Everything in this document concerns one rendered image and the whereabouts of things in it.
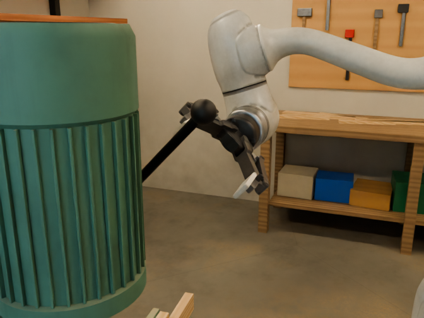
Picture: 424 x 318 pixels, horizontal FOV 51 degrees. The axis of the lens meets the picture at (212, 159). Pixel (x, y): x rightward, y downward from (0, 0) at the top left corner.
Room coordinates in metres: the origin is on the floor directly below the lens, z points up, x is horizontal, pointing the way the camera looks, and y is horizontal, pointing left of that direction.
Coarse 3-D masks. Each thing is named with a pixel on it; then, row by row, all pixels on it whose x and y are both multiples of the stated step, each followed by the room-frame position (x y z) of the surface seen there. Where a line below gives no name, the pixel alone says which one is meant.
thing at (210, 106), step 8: (192, 104) 0.58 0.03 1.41; (200, 104) 0.57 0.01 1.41; (208, 104) 0.57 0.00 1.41; (192, 112) 0.57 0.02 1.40; (200, 112) 0.56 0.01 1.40; (208, 112) 0.56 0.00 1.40; (216, 112) 0.58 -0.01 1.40; (192, 120) 0.58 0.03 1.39; (200, 120) 0.57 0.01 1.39; (208, 120) 0.57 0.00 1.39; (184, 128) 0.58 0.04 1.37; (192, 128) 0.58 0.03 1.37; (176, 136) 0.59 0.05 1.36; (184, 136) 0.58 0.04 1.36; (168, 144) 0.59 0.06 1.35; (176, 144) 0.59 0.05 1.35; (160, 152) 0.59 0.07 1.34; (168, 152) 0.59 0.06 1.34; (152, 160) 0.60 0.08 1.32; (160, 160) 0.59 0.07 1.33; (144, 168) 0.60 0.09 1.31; (152, 168) 0.60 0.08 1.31; (144, 176) 0.60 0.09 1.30
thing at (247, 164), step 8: (248, 144) 0.79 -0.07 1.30; (232, 152) 0.80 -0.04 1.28; (248, 152) 0.77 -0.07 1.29; (240, 160) 0.77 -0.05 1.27; (248, 160) 0.76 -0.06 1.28; (240, 168) 0.76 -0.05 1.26; (248, 168) 0.74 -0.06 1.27; (256, 168) 0.74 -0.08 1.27; (248, 176) 0.73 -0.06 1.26; (256, 176) 0.72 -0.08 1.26; (264, 176) 0.72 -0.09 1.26
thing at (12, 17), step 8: (56, 0) 3.87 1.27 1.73; (56, 8) 3.86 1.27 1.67; (0, 16) 2.68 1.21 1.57; (8, 16) 2.73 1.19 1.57; (16, 16) 2.79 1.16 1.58; (24, 16) 2.85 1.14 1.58; (32, 16) 2.92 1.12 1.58; (40, 16) 2.99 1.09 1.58; (48, 16) 3.06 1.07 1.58; (56, 16) 3.13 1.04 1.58; (64, 16) 3.21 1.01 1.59; (72, 16) 3.29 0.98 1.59; (80, 16) 3.38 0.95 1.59
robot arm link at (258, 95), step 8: (248, 88) 0.94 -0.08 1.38; (256, 88) 0.95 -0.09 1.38; (264, 88) 0.96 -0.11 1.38; (224, 96) 0.98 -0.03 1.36; (232, 96) 0.95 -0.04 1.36; (240, 96) 0.95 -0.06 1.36; (248, 96) 0.94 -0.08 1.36; (256, 96) 0.94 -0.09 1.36; (264, 96) 0.95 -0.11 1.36; (232, 104) 0.95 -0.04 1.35; (240, 104) 0.94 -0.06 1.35; (248, 104) 0.94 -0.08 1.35; (256, 104) 0.94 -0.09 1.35; (264, 104) 0.94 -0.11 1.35; (272, 104) 0.96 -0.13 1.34; (264, 112) 0.93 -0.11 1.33; (272, 112) 0.95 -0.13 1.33; (272, 120) 0.94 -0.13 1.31; (272, 128) 0.94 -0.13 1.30
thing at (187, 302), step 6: (186, 294) 0.86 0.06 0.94; (192, 294) 0.86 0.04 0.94; (180, 300) 0.84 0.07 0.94; (186, 300) 0.84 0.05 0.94; (192, 300) 0.86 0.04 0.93; (180, 306) 0.82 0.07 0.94; (186, 306) 0.82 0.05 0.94; (192, 306) 0.86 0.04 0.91; (174, 312) 0.80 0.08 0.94; (180, 312) 0.80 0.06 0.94; (186, 312) 0.82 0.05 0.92
